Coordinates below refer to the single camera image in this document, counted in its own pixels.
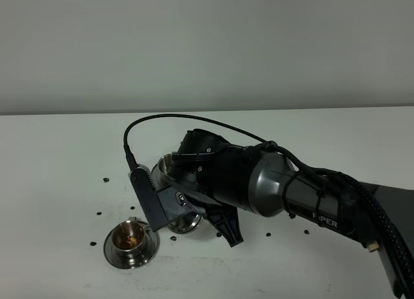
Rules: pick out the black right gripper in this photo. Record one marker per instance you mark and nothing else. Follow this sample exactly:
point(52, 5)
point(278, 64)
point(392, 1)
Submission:
point(209, 176)

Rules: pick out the stainless steel teapot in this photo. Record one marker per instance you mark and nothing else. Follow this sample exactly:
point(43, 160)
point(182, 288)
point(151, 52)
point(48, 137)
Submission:
point(190, 226)

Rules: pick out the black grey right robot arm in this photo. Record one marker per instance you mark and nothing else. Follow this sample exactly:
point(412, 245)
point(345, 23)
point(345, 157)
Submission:
point(332, 200)

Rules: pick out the far stainless steel teacup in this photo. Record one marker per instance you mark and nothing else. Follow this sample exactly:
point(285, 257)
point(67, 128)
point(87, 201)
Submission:
point(164, 165)

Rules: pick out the stainless steel teacup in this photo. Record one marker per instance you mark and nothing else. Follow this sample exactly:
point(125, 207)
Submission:
point(164, 165)
point(127, 237)

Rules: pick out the near stainless steel teacup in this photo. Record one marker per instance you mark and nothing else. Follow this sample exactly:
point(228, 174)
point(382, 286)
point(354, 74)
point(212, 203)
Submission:
point(127, 237)

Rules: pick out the far steel saucer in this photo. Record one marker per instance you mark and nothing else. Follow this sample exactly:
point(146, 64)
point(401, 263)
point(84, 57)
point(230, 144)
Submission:
point(157, 177)

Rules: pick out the steel saucer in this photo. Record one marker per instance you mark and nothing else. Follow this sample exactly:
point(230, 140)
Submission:
point(132, 261)
point(157, 177)

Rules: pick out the near steel saucer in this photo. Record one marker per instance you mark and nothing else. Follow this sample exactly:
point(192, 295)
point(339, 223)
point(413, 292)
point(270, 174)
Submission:
point(132, 261)

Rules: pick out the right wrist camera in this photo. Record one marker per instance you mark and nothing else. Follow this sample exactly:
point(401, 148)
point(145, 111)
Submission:
point(142, 184)

